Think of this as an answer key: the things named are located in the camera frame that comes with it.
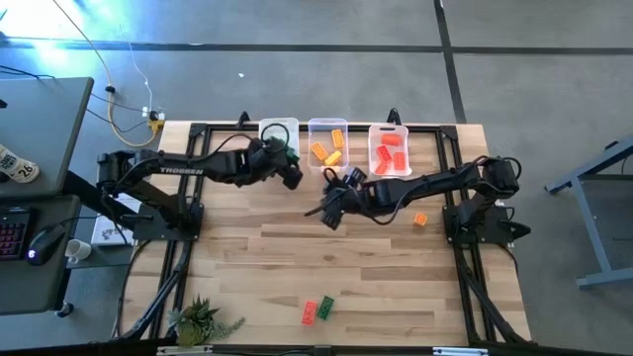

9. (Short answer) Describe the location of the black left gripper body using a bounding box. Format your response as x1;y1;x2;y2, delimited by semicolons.
236;139;292;185

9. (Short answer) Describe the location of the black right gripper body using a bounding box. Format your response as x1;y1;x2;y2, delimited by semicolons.
320;166;383;218

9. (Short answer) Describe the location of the white plastic bin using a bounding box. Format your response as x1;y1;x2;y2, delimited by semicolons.
256;117;301;169
367;123;412;178

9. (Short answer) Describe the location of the clear plastic bin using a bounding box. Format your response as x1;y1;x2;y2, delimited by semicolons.
307;117;350;175

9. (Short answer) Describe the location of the yellow power strip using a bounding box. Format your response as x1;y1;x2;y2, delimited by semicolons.
146;109;167;134

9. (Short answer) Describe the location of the green succulent plant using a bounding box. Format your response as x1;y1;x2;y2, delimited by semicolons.
166;294;247;348

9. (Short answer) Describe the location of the white paper sheet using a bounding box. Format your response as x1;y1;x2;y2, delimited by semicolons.
90;192;149;247

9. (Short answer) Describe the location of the white cup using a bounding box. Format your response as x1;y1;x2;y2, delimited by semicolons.
64;238;93;265

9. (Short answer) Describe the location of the black computer mouse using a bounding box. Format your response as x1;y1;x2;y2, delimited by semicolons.
25;222;67;267

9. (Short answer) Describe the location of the white object with black print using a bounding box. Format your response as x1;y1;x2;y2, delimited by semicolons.
0;142;41;185

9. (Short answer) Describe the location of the black backlit keyboard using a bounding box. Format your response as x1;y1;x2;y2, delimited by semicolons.
0;207;36;262

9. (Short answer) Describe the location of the dark grey desk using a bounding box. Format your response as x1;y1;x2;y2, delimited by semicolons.
0;194;83;317

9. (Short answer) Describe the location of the white cable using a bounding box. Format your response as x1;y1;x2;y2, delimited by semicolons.
118;24;154;118

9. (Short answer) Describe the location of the black floor cable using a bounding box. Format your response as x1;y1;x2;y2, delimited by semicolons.
0;63;56;81
84;91;152;134

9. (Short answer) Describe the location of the yellow cable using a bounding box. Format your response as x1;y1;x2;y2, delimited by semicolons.
50;0;164;148

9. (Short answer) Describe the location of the grey metal table frame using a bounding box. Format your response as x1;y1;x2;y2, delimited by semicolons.
543;137;633;289

